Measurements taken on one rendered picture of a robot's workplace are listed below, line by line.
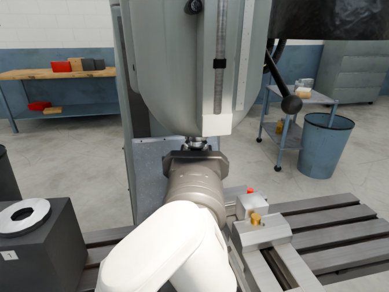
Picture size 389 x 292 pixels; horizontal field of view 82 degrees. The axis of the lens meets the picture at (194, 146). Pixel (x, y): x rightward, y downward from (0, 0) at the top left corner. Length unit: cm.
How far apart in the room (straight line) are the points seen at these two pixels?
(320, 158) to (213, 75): 248
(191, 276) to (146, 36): 27
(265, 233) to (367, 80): 556
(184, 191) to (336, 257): 51
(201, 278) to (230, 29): 26
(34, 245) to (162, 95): 33
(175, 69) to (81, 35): 442
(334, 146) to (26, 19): 478
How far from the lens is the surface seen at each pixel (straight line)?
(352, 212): 88
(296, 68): 564
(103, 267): 25
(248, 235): 54
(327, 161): 274
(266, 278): 53
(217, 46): 27
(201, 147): 42
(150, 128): 82
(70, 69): 423
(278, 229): 57
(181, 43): 30
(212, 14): 27
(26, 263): 53
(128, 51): 49
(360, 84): 590
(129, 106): 79
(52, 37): 483
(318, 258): 69
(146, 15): 31
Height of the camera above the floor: 146
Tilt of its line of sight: 27 degrees down
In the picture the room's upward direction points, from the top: straight up
